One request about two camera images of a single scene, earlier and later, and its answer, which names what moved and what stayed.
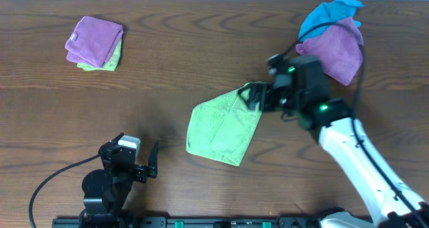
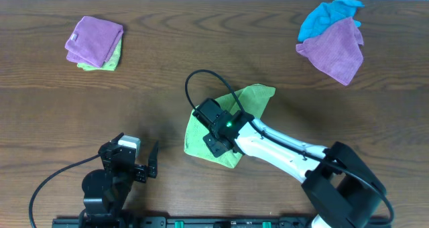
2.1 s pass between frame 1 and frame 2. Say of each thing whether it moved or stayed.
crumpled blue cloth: stayed
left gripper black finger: stayed
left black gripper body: stayed
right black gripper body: moved
